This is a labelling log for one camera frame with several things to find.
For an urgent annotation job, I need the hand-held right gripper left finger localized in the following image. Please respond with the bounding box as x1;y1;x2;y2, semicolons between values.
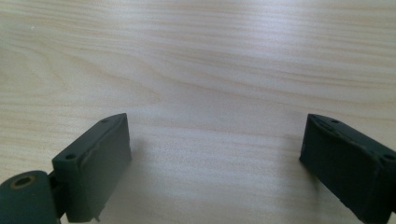
50;112;133;224

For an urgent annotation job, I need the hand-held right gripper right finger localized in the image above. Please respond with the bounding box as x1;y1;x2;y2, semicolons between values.
299;113;396;224

